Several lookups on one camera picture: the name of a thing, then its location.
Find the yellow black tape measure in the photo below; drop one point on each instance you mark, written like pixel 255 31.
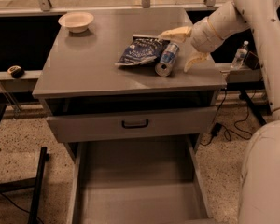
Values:
pixel 15 71

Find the blue chip bag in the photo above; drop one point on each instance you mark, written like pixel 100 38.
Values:
pixel 143 50

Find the black metal stand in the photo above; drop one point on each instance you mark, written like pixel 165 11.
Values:
pixel 34 183

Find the black drawer handle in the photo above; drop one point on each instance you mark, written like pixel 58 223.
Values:
pixel 139 124

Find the red bull can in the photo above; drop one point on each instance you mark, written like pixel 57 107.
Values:
pixel 165 66

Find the grey open middle drawer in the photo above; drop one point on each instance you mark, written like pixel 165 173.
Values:
pixel 153 180

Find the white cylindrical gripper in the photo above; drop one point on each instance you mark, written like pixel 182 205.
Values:
pixel 202 36

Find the clear water bottle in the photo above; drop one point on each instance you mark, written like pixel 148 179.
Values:
pixel 240 55

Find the white paper bowl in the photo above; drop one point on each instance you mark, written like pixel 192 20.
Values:
pixel 76 22

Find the grey drawer cabinet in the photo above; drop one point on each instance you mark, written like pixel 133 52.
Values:
pixel 80 76

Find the grey top drawer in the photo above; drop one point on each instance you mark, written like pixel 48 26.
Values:
pixel 97 127

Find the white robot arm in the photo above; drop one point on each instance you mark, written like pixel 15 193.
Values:
pixel 259 200

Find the small black box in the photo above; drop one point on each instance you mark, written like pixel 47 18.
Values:
pixel 252 60

